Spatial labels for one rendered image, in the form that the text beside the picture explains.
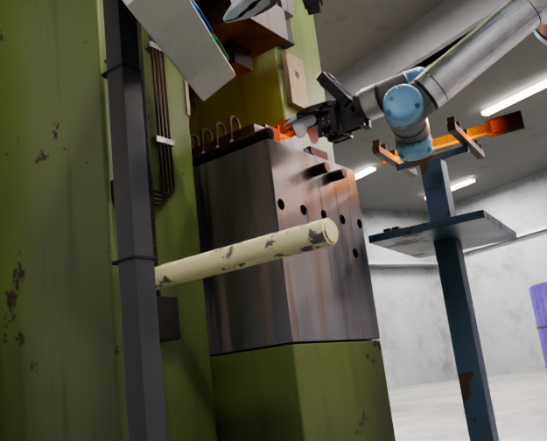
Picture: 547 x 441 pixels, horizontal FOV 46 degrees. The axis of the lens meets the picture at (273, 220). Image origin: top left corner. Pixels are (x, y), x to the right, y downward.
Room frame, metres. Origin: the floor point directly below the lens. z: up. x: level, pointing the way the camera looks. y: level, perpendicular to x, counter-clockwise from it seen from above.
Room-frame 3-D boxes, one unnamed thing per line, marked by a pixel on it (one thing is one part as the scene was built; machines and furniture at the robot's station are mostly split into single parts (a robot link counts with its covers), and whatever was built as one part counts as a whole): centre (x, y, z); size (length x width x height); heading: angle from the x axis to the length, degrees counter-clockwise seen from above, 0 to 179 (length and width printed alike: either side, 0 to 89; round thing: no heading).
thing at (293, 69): (1.80, -0.12, 1.27); 0.09 x 0.02 x 0.17; 144
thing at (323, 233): (1.13, 0.09, 0.62); 0.44 x 0.05 x 0.05; 54
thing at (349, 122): (1.39, -0.19, 0.97); 0.12 x 0.08 x 0.09; 54
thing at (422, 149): (1.28, -0.31, 0.88); 0.11 x 0.08 x 0.11; 163
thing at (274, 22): (1.59, 0.13, 1.32); 0.42 x 0.20 x 0.10; 54
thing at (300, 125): (1.43, -0.09, 0.97); 0.09 x 0.03 x 0.06; 64
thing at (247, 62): (1.63, 0.15, 1.24); 0.30 x 0.07 x 0.06; 54
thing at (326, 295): (1.64, 0.11, 0.69); 0.56 x 0.38 x 0.45; 54
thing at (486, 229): (1.74, -0.47, 0.73); 0.40 x 0.30 x 0.02; 150
